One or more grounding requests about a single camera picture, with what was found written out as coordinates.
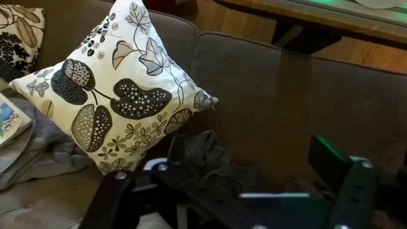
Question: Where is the floral white throw pillow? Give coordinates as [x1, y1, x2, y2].
[10, 0, 217, 174]

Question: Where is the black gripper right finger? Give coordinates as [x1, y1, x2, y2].
[309, 134, 378, 229]

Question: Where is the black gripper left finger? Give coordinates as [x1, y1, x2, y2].
[77, 146, 187, 229]

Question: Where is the dark grey blanket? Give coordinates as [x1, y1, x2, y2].
[168, 129, 323, 198]

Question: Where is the brown leaf pattern pillow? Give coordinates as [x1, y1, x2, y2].
[0, 3, 46, 81]

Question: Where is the colourful book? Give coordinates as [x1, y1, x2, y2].
[0, 94, 32, 146]

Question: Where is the grey brown sofa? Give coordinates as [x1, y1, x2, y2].
[0, 0, 407, 229]

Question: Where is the wooden table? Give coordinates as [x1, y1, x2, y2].
[214, 0, 407, 54]

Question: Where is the light grey folded cloth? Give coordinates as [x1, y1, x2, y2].
[0, 97, 93, 189]

